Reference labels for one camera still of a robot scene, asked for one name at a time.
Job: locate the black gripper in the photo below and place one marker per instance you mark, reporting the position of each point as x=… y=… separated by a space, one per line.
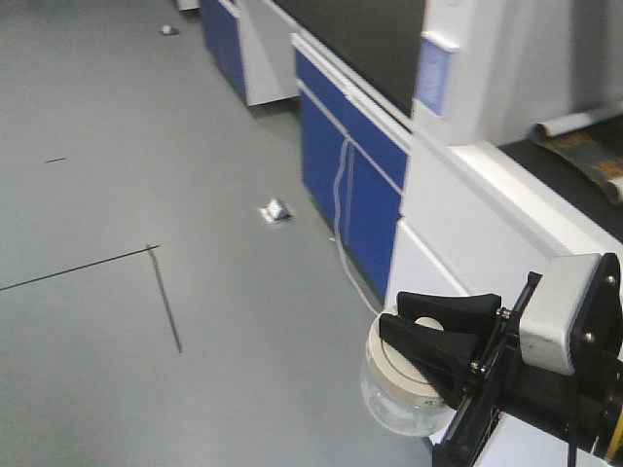
x=444 y=359

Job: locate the glass jar with white lid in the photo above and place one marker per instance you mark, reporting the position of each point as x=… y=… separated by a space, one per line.
x=396 y=393

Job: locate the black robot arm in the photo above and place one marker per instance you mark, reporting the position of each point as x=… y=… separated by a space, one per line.
x=583 y=410

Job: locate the blue lab cabinet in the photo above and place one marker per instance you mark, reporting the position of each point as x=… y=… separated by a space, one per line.
x=354 y=154

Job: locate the crumpled white paper near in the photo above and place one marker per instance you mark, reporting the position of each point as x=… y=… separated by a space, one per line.
x=275 y=211

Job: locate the crumpled white paper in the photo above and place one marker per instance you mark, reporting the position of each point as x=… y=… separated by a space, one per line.
x=169 y=30
x=275 y=211

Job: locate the rolled paper sheet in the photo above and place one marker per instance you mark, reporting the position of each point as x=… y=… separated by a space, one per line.
x=591 y=141

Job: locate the crumpled white paper far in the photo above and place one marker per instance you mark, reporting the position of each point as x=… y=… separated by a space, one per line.
x=169 y=30

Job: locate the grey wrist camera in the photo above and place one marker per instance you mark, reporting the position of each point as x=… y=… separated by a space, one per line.
x=574 y=308

